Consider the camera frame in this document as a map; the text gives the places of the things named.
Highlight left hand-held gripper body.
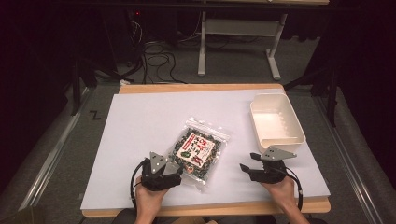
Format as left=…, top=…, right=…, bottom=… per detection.
left=140, top=150, right=184, bottom=192

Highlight person's left hand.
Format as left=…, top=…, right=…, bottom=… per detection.
left=134, top=175, right=171, bottom=216

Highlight white plastic container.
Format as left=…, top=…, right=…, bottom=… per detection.
left=249, top=92, right=307, bottom=155

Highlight person's right hand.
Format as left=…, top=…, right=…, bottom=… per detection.
left=261, top=175, right=297, bottom=213

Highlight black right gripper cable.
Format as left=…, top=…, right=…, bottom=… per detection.
left=283, top=166, right=304, bottom=212

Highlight white desk frame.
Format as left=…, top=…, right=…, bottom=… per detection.
left=197, top=10, right=290, bottom=81

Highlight clear snack packet red label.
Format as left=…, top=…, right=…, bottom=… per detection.
left=167, top=116, right=232, bottom=193

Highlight metal floor rail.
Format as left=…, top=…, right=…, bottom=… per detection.
left=18, top=86, right=94, bottom=213
left=312, top=94, right=396, bottom=224

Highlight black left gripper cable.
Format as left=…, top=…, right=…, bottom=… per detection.
left=129, top=159, right=148, bottom=210

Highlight black floor cables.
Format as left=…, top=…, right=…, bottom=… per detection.
left=124, top=18, right=204, bottom=86

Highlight black stand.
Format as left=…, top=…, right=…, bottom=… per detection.
left=282, top=63, right=341, bottom=128

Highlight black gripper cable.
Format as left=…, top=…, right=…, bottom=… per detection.
left=283, top=166, right=304, bottom=212
left=129, top=159, right=148, bottom=210

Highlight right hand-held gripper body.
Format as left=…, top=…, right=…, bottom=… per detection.
left=248, top=146, right=298, bottom=185

